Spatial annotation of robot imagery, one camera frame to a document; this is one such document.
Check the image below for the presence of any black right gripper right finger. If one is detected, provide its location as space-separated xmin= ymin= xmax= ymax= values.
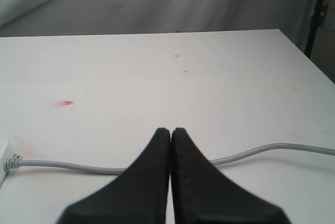
xmin=170 ymin=128 xmax=289 ymax=223

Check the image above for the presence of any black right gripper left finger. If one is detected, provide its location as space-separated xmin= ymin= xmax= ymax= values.
xmin=57 ymin=128 xmax=170 ymax=223

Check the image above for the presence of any white five-outlet power strip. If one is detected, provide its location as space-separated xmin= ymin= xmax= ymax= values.
xmin=0 ymin=139 xmax=14 ymax=187

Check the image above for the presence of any black stand at table edge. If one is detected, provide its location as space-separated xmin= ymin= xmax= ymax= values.
xmin=305 ymin=0 xmax=324 ymax=59

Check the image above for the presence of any grey backdrop cloth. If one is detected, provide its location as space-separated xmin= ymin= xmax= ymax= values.
xmin=1 ymin=0 xmax=317 ymax=50

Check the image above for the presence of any grey power cable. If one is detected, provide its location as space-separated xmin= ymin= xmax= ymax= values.
xmin=4 ymin=142 xmax=335 ymax=175

